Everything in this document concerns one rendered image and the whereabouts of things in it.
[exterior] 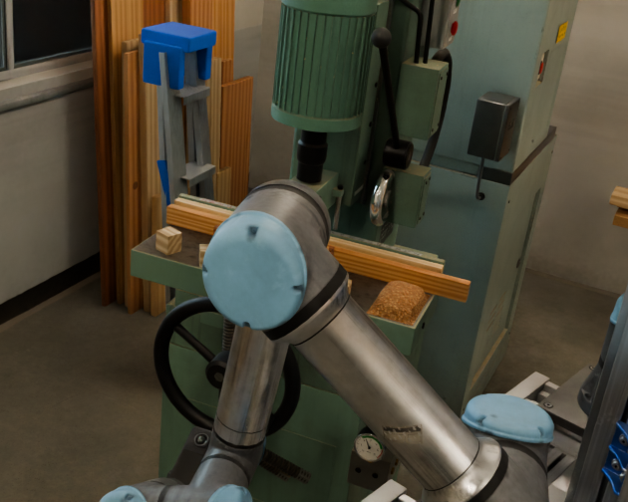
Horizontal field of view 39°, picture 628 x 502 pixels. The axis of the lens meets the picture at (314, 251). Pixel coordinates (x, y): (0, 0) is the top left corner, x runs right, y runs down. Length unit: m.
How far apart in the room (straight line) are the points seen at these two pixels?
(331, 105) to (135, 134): 1.60
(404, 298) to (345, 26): 0.51
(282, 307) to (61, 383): 2.14
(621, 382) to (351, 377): 0.47
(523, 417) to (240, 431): 0.38
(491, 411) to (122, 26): 2.29
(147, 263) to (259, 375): 0.69
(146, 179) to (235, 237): 2.30
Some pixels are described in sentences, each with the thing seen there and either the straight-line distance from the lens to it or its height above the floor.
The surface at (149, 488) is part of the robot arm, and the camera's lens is 1.23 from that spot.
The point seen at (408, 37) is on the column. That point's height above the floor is 1.35.
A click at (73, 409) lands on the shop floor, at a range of 2.91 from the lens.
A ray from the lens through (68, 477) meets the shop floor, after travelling 2.65.
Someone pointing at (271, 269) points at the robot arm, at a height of 1.28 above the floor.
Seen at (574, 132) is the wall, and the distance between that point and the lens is 3.98.
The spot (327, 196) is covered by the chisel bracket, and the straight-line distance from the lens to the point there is 1.81.
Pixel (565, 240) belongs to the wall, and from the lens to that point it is 4.12.
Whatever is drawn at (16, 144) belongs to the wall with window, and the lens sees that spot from 3.14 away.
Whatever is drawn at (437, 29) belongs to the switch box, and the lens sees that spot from 1.92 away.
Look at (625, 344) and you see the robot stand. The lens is 1.30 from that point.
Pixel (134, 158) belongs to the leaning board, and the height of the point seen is 0.61.
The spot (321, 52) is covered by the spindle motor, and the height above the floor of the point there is 1.35.
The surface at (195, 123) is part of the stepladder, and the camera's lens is 2.72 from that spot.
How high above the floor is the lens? 1.69
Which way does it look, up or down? 25 degrees down
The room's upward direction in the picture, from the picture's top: 7 degrees clockwise
